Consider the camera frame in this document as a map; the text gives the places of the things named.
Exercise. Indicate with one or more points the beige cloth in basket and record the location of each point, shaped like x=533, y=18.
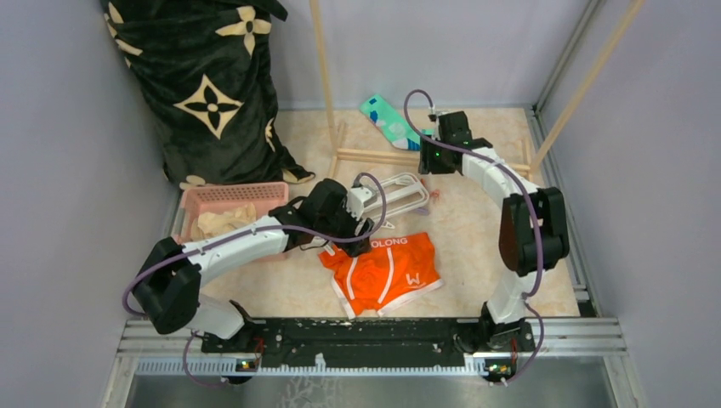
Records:
x=211, y=224

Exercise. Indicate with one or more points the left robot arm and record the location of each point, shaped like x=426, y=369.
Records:
x=168, y=288

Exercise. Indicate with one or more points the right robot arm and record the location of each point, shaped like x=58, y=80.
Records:
x=533, y=233

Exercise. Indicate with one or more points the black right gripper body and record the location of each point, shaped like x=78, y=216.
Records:
x=433, y=158

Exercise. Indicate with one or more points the green blue patterned sock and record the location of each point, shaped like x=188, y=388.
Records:
x=392, y=125

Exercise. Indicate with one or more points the orange underwear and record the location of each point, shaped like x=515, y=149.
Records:
x=397, y=271

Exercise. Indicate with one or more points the white multi-clip hanger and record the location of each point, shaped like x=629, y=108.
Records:
x=396, y=196

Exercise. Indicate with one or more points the black floral blanket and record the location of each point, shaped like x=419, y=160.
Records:
x=204, y=70

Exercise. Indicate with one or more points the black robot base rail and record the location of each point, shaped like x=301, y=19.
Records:
x=372, y=343

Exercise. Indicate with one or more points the white corner clothes peg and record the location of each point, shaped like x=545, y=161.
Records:
x=329, y=248

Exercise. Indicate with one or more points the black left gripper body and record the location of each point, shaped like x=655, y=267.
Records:
x=340, y=225

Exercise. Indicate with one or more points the wooden drying rack frame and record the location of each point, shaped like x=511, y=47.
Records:
x=532, y=155

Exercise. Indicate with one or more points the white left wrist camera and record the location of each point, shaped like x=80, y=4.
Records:
x=357, y=199

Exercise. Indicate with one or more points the pink plastic basket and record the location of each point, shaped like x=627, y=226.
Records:
x=236, y=197

